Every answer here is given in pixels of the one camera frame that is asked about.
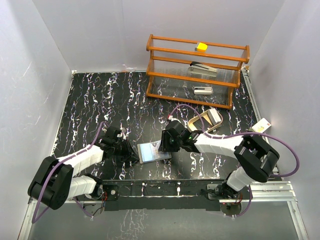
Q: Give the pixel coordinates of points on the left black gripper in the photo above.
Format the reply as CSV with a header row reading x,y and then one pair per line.
x,y
130,154

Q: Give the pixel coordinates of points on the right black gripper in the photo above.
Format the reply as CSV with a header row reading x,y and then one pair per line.
x,y
165,145

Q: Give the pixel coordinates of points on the grey card holder wallet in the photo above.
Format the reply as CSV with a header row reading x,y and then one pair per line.
x,y
149,152

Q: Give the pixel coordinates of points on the white VIP card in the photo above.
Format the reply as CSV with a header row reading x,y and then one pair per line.
x,y
154,147

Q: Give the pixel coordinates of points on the oval wooden tray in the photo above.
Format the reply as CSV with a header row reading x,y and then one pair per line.
x,y
203,123

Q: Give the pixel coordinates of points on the stack of cards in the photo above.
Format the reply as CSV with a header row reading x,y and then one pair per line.
x,y
214,116

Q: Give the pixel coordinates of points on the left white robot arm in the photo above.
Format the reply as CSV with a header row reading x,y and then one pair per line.
x,y
57,179

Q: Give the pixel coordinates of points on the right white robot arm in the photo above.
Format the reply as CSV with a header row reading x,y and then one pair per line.
x,y
256,157

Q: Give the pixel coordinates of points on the white card box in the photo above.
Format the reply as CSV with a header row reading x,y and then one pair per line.
x,y
261,126

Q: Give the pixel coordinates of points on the small white stapler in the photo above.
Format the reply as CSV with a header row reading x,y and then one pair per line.
x,y
199,90

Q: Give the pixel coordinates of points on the orange wooden shelf rack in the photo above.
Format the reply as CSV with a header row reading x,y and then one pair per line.
x,y
169,78

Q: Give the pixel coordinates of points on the grey black stapler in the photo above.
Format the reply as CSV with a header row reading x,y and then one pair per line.
x,y
202,69

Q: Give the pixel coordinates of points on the yellow white block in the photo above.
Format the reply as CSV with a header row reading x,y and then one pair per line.
x,y
201,47

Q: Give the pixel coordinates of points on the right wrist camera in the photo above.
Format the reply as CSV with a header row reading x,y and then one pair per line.
x,y
171,118

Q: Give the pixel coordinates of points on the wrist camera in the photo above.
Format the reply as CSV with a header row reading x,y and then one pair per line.
x,y
171,118
123,131

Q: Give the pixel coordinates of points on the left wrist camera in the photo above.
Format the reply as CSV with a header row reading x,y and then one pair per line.
x,y
123,131

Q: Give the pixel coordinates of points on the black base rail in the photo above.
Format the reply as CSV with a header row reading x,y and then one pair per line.
x,y
173,194

